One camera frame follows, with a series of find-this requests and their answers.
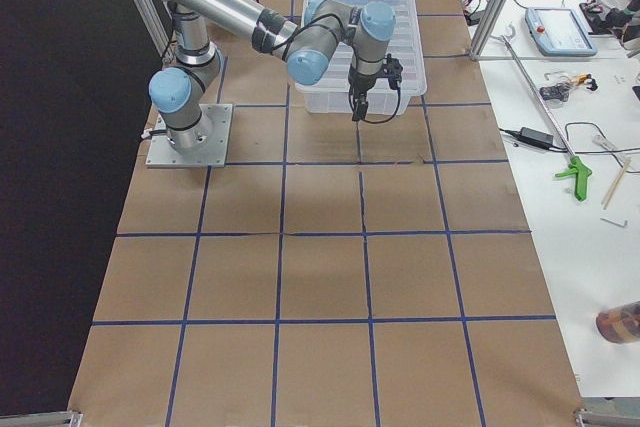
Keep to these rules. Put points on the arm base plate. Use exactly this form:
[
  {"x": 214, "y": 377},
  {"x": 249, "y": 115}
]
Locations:
[{"x": 205, "y": 145}]

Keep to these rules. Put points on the green handled reacher tool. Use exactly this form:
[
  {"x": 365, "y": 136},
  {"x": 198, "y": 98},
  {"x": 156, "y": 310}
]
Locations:
[{"x": 576, "y": 168}]

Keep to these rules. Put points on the clear plastic box lid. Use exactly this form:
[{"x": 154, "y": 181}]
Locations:
[{"x": 373, "y": 28}]

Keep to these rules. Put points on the blue teach pendant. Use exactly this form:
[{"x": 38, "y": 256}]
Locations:
[{"x": 558, "y": 32}]

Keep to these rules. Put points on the brown patterned cylinder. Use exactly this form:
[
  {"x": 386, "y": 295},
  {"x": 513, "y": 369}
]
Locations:
[{"x": 619, "y": 325}]

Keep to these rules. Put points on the black power adapter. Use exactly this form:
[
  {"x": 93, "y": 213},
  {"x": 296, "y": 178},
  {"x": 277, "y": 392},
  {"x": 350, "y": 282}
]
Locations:
[{"x": 533, "y": 138}]

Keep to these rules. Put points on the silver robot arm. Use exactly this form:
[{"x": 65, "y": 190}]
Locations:
[{"x": 306, "y": 49}]

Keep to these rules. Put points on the grey corner bracket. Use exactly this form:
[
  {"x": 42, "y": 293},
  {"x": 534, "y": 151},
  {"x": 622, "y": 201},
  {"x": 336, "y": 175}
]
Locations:
[
  {"x": 589, "y": 418},
  {"x": 48, "y": 419}
]

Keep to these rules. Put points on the wooden chopstick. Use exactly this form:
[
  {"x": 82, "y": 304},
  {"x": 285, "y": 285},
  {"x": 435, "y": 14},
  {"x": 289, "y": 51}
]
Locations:
[{"x": 615, "y": 184}]

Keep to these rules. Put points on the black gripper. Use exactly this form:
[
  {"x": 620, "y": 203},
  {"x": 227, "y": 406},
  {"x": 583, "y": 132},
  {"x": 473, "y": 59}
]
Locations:
[{"x": 360, "y": 83}]

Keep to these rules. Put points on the silver hex key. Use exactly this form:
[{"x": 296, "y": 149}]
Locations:
[{"x": 620, "y": 224}]

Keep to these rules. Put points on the grey corner bracket left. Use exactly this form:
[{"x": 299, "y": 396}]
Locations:
[{"x": 48, "y": 419}]

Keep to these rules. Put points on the small black gadget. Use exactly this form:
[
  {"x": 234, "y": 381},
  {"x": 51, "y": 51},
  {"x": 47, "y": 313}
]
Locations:
[{"x": 559, "y": 92}]

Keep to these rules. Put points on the grey corner bracket right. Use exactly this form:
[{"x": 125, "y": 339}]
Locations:
[{"x": 589, "y": 418}]

